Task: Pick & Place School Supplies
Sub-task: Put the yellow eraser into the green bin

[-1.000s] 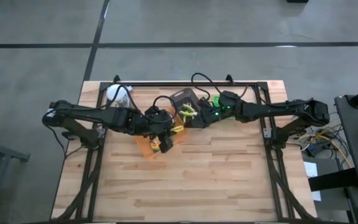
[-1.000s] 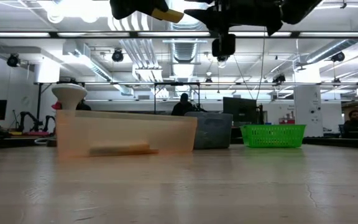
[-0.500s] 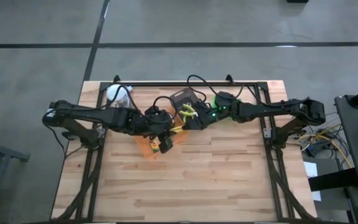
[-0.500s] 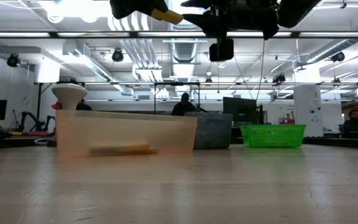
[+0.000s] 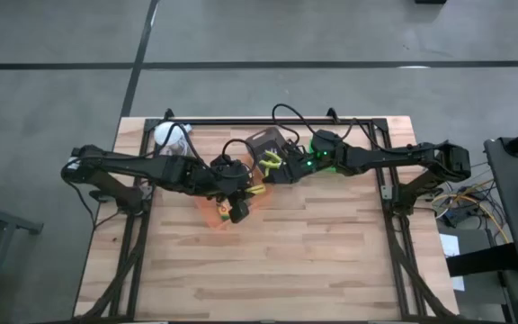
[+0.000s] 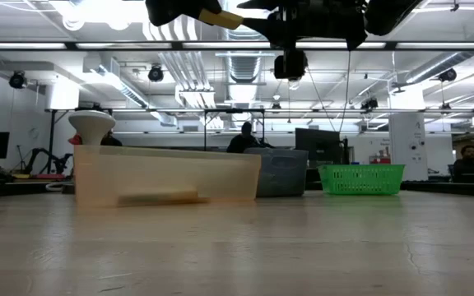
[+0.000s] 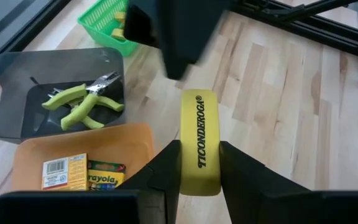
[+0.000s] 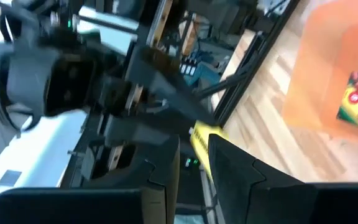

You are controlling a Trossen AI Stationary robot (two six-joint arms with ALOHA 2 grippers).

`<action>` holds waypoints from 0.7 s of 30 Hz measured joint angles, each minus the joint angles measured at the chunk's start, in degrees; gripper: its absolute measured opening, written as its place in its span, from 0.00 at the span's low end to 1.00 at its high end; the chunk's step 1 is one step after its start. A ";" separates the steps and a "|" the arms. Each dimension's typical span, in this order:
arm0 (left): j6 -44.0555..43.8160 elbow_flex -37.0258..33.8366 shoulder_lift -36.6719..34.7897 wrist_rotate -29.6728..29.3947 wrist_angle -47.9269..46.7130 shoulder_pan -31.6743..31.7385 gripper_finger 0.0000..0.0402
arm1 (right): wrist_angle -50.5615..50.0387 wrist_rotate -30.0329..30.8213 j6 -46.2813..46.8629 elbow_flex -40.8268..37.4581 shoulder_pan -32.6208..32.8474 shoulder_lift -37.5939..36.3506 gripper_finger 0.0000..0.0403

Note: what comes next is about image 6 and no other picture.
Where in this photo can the white dome lamp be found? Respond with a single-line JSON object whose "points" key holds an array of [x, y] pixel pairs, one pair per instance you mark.
{"points": [[92, 123]]}

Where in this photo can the gray plastic storage bin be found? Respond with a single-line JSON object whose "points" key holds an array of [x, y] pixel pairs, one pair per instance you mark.
{"points": [[282, 174]]}

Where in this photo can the black overhead light bar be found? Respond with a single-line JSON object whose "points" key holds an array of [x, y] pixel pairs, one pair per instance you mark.
{"points": [[97, 45]]}

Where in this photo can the black ceiling spotlight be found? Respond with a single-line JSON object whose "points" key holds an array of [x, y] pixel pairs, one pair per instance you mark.
{"points": [[447, 75], [17, 80], [369, 103], [155, 74]]}

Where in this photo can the black metal frame stand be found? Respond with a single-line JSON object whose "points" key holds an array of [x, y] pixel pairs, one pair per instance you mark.
{"points": [[52, 135], [233, 110]]}

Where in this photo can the small red object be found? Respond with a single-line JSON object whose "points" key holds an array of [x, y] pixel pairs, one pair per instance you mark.
{"points": [[75, 140]]}

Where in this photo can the white pillar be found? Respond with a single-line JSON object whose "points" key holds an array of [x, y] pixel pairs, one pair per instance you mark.
{"points": [[407, 140]]}

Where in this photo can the translucent orange plastic tray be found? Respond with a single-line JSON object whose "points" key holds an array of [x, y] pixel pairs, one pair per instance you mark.
{"points": [[167, 177]]}

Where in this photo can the silver ventilation duct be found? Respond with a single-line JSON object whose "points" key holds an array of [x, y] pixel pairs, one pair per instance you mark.
{"points": [[245, 67]]}

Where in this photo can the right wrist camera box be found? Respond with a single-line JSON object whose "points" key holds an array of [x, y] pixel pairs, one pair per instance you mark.
{"points": [[289, 66]]}

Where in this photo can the black metal table frame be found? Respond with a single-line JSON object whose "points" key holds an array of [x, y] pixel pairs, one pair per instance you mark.
{"points": [[451, 188]]}

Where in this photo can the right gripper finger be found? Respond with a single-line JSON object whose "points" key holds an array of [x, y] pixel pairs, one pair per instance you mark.
{"points": [[257, 25], [179, 10]]}

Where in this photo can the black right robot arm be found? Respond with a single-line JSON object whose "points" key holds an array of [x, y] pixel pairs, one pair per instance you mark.
{"points": [[389, 14]]}

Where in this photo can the background black robot arm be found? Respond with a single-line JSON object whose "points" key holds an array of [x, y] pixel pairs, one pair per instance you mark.
{"points": [[35, 154]]}

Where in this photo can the green plastic mesh basket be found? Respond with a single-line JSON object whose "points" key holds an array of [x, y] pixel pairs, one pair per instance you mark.
{"points": [[360, 180]]}

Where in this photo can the person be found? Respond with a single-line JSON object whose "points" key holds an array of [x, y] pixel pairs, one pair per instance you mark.
{"points": [[111, 141], [467, 162], [243, 141]]}

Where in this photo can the yellow green Crayola crayon box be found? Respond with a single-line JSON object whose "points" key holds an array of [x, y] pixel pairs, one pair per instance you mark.
{"points": [[159, 198]]}

